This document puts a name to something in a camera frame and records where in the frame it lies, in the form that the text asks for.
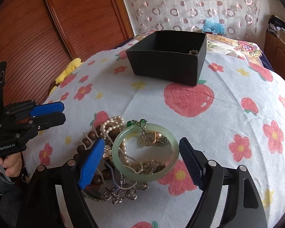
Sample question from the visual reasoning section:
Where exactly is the pink circle pattern curtain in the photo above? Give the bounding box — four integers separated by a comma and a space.
124, 0, 271, 42

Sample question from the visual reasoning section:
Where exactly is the strawberry flower print bedsheet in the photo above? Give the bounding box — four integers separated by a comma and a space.
24, 47, 285, 227

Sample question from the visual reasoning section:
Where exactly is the white pearl necklace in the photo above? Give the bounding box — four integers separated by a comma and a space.
99, 115, 143, 172

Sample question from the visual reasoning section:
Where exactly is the yellow plush toy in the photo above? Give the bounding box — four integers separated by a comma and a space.
48, 58, 82, 96

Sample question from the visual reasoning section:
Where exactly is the brown wooden bead bracelet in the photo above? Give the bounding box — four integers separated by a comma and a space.
72, 127, 120, 187

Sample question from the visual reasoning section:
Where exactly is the wooden side cabinet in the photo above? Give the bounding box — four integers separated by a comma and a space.
264, 32, 285, 80

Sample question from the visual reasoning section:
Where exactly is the stack of books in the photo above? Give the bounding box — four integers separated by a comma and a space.
267, 14, 285, 45

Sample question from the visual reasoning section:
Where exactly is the left hand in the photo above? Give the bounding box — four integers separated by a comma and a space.
0, 152, 22, 178

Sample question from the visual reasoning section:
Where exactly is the gold flower brooch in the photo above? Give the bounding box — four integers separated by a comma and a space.
141, 131, 170, 146

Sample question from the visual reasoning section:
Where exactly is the black jewelry box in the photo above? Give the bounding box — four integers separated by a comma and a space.
126, 30, 207, 86

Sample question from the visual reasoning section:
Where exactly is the blue plastic bag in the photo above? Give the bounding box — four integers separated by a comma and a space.
201, 19, 226, 35

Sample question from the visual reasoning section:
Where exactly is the pale green jade bangle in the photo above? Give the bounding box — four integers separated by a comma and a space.
112, 123, 180, 182

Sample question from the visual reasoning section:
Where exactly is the wooden wardrobe door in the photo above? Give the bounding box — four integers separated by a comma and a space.
0, 0, 134, 105

